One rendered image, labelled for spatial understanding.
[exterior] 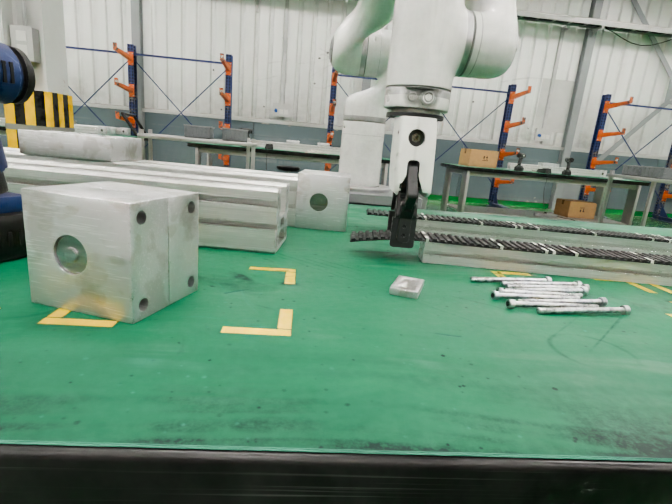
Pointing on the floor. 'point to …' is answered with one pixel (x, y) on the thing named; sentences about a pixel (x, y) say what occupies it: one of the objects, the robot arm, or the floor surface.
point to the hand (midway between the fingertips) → (400, 229)
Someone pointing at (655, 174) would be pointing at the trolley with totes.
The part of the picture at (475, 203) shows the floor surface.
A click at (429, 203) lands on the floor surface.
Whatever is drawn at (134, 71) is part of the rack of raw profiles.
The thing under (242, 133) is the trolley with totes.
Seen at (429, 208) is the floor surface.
